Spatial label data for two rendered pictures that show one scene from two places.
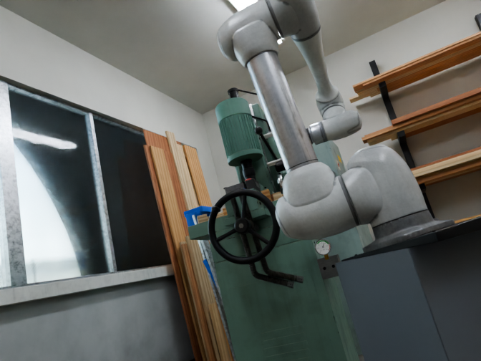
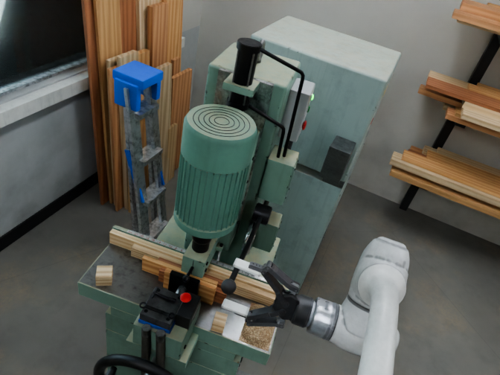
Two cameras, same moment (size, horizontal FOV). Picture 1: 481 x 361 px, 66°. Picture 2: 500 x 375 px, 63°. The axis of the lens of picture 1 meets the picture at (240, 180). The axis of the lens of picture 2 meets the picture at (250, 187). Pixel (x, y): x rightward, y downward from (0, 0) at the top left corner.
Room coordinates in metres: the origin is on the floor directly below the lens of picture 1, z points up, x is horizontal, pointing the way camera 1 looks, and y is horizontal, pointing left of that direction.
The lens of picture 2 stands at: (0.89, -0.05, 1.94)
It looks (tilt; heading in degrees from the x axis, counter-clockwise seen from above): 37 degrees down; 353
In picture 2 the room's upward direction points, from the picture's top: 14 degrees clockwise
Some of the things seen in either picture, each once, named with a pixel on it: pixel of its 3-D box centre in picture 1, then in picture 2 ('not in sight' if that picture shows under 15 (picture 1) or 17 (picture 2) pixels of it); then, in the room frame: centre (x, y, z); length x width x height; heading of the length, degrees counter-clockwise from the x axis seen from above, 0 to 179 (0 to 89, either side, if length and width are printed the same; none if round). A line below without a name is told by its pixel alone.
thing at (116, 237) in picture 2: not in sight; (196, 266); (1.77, -0.05, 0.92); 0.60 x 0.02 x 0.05; 76
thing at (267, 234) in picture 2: not in sight; (264, 229); (1.89, -0.25, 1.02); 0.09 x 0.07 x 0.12; 76
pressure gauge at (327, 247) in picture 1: (323, 249); not in sight; (1.48, -0.25, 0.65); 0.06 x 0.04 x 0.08; 76
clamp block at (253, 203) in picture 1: (245, 204); (167, 322); (1.56, 0.00, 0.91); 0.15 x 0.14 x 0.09; 76
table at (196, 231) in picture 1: (253, 215); (178, 308); (1.65, -0.02, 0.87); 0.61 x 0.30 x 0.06; 76
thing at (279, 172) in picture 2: (280, 150); (279, 175); (1.92, -0.25, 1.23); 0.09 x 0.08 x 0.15; 166
